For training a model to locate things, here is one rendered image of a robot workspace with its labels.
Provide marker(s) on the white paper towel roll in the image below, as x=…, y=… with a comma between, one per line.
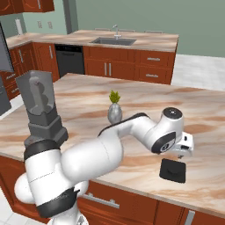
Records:
x=19, y=27

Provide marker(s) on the silver vase with green plant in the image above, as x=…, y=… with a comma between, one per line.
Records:
x=114, y=112

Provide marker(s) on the black dishwasher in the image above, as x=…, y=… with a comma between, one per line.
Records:
x=70, y=60

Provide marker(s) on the silver sink tap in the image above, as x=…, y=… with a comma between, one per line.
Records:
x=116, y=31

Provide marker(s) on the white wall socket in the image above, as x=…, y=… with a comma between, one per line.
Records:
x=50, y=25
x=39, y=24

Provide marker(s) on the grey blender with jar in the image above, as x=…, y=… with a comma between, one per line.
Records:
x=41, y=111

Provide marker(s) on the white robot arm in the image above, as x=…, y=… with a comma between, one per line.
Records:
x=88, y=158

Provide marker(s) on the red-brown island drawer front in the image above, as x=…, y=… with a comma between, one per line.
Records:
x=132, y=206

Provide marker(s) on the red-brown island cupboard door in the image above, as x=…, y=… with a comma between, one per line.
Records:
x=205, y=218

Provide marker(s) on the red-brown sink counter cupboards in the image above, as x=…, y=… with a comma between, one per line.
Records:
x=129, y=63

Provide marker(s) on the red-brown wall cupboards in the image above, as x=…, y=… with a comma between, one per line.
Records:
x=23, y=5

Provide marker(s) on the steel sink basin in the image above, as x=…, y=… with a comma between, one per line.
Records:
x=112, y=41

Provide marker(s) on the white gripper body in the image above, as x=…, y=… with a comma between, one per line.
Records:
x=188, y=143

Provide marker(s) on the grey fridge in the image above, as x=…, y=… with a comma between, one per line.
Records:
x=5, y=49

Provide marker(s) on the black square blender lid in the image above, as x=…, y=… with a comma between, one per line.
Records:
x=172, y=170

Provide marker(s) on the red-brown cupboards beside fridge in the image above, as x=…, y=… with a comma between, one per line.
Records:
x=32, y=58

